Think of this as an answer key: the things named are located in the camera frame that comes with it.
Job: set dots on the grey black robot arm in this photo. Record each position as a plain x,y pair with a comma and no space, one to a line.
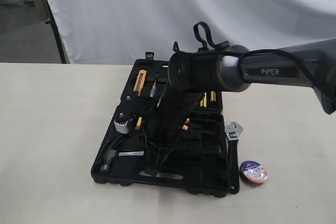
235,69

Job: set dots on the long yellow black screwdriver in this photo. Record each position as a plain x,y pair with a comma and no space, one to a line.
203,101

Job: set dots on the black adjustable wrench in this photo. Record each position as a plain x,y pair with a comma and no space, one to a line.
233,132

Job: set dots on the orange utility knife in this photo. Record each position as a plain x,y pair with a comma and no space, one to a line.
140,80

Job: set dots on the black plastic tool case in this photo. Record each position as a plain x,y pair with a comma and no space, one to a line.
199,162

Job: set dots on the clear voltage tester screwdriver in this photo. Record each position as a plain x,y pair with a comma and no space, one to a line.
153,88

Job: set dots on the steel claw hammer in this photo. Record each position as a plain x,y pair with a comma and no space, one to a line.
110,153

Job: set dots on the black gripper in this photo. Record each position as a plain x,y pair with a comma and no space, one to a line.
164,122

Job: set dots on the black backdrop stand pole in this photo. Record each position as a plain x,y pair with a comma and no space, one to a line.
51,21

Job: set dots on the short yellow black screwdriver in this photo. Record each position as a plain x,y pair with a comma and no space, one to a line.
213,96

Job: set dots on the white backdrop cloth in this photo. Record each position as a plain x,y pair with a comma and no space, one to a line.
120,31

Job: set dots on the black electrical tape roll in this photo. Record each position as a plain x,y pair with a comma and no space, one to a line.
252,173

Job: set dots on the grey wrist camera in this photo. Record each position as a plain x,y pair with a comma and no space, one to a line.
131,105

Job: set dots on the yellow tape measure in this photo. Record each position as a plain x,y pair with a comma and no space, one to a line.
138,124

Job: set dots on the orange handled pliers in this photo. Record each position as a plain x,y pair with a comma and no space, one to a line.
185,125

